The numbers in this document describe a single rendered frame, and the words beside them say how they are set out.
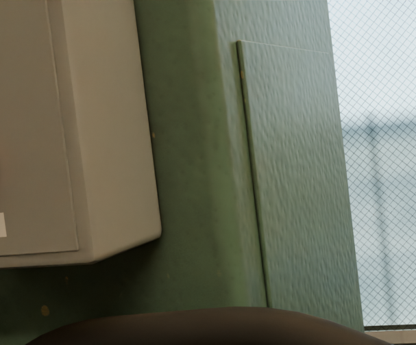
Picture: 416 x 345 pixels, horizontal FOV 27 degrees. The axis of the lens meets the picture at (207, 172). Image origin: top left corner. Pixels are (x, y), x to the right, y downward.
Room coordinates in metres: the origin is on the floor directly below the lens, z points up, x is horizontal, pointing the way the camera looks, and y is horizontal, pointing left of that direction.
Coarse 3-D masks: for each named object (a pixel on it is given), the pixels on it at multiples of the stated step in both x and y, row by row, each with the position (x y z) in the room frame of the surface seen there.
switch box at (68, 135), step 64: (0, 0) 0.31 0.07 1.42; (64, 0) 0.31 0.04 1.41; (128, 0) 0.35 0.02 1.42; (0, 64) 0.31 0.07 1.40; (64, 64) 0.30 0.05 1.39; (128, 64) 0.34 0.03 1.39; (0, 128) 0.31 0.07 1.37; (64, 128) 0.30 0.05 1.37; (128, 128) 0.34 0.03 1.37; (0, 192) 0.31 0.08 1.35; (64, 192) 0.30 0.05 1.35; (128, 192) 0.33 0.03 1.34; (0, 256) 0.32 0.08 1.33; (64, 256) 0.31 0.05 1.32
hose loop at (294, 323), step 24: (168, 312) 0.32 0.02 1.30; (192, 312) 0.32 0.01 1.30; (216, 312) 0.31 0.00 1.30; (240, 312) 0.31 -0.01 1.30; (264, 312) 0.30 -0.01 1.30; (288, 312) 0.31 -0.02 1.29; (48, 336) 0.33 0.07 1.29; (72, 336) 0.33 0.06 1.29; (96, 336) 0.32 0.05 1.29; (120, 336) 0.32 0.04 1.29; (144, 336) 0.31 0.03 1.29; (168, 336) 0.31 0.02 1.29; (192, 336) 0.31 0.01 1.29; (216, 336) 0.30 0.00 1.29; (240, 336) 0.30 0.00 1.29; (264, 336) 0.30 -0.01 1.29; (288, 336) 0.30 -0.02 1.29; (312, 336) 0.29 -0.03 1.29; (336, 336) 0.29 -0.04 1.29; (360, 336) 0.30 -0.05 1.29
